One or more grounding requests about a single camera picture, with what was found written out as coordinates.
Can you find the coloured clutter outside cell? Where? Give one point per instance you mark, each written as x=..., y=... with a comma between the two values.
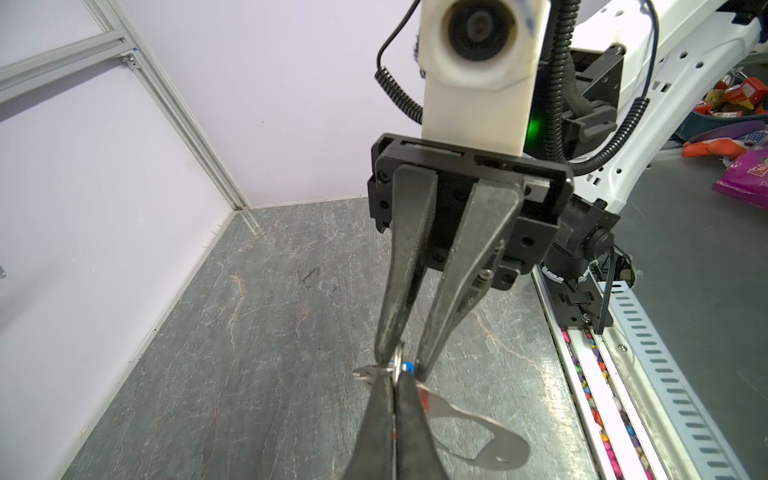
x=730, y=122

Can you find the aluminium frame profiles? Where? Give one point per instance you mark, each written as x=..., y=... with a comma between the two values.
x=95, y=126

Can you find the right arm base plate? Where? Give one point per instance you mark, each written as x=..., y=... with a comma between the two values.
x=583, y=303

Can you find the white vented cable duct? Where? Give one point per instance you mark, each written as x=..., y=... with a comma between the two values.
x=685, y=436

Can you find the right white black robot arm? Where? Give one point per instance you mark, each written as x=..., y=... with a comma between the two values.
x=535, y=127

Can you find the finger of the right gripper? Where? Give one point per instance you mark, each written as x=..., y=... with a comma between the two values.
x=491, y=208
x=414, y=202

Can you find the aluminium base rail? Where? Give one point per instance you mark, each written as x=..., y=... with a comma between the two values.
x=620, y=444

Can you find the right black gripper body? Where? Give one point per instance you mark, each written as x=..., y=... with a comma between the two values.
x=547, y=188

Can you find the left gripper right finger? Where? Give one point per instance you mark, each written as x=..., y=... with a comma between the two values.
x=416, y=454

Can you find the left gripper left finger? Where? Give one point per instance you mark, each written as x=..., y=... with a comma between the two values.
x=374, y=452

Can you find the metal keyring with shoe plate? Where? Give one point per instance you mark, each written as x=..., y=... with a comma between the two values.
x=478, y=441

